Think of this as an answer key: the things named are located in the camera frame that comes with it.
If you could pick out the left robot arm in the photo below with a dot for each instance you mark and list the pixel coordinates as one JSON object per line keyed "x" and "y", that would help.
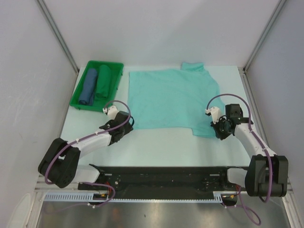
{"x": 60, "y": 165}

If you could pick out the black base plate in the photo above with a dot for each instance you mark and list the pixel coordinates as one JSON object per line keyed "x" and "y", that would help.
{"x": 201, "y": 178}

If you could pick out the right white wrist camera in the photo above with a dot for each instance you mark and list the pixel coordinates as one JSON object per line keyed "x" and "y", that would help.
{"x": 215, "y": 114}

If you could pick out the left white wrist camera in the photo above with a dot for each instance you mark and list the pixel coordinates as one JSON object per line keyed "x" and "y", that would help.
{"x": 111, "y": 111}

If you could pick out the rolled blue t shirt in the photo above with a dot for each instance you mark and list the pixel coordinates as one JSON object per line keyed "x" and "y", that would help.
{"x": 87, "y": 94}

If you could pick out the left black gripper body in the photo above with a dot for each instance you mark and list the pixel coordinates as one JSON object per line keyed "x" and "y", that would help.
{"x": 126, "y": 129}

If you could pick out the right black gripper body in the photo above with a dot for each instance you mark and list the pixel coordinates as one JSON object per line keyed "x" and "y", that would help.
{"x": 221, "y": 128}

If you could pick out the rolled dark green t shirt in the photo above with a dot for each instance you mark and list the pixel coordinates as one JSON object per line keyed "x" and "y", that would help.
{"x": 103, "y": 82}

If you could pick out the green plastic tray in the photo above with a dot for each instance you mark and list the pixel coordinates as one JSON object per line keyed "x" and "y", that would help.
{"x": 98, "y": 105}

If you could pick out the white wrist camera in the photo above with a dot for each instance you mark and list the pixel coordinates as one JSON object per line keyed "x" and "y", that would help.
{"x": 215, "y": 114}
{"x": 111, "y": 111}

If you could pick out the left aluminium frame post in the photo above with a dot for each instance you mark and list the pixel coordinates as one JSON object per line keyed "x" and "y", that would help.
{"x": 55, "y": 30}

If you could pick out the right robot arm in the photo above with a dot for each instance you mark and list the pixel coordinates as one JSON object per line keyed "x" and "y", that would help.
{"x": 267, "y": 173}

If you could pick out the teal t shirt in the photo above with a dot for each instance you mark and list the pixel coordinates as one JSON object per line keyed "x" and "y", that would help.
{"x": 173, "y": 98}

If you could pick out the aluminium frame post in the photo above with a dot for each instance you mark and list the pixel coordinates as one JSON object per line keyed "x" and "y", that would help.
{"x": 269, "y": 25}
{"x": 55, "y": 30}

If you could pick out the right aluminium frame post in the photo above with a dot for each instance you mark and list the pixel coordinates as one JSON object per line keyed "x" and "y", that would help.
{"x": 269, "y": 25}

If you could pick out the white slotted cable duct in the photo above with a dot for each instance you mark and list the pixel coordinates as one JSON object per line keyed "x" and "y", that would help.
{"x": 96, "y": 198}

